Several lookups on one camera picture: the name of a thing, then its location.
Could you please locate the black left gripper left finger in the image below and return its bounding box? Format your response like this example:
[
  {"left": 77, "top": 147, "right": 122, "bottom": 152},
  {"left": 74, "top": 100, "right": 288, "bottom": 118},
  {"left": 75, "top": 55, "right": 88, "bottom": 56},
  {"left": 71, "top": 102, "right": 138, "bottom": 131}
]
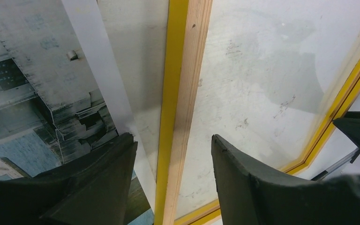
[{"left": 0, "top": 133, "right": 138, "bottom": 225}]

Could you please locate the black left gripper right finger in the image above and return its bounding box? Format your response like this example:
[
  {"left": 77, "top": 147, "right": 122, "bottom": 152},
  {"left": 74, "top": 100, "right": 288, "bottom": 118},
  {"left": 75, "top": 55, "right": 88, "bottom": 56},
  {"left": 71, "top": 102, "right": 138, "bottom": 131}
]
[{"left": 211, "top": 135, "right": 360, "bottom": 225}]

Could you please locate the yellow wooden picture frame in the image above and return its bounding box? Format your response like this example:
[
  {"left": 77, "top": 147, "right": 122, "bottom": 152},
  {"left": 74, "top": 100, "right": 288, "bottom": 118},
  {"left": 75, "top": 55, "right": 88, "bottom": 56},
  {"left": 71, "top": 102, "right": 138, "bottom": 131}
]
[{"left": 154, "top": 0, "right": 360, "bottom": 225}]

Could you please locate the clear acrylic sheet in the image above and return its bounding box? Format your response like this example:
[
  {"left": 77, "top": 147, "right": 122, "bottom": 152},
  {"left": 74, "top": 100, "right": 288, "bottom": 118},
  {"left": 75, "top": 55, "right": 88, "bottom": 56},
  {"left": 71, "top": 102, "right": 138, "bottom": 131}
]
[{"left": 176, "top": 0, "right": 360, "bottom": 218}]

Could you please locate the sky and building photo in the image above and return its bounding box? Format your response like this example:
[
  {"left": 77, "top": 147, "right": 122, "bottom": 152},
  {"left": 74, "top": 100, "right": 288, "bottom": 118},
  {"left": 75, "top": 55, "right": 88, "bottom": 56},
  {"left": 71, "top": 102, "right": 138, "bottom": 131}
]
[{"left": 0, "top": 0, "right": 153, "bottom": 225}]

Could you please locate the aluminium rail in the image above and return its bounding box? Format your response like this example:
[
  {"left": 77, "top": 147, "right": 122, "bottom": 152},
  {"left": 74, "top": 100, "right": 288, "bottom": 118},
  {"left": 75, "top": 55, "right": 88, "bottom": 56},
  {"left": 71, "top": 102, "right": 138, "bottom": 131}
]
[{"left": 311, "top": 148, "right": 360, "bottom": 181}]

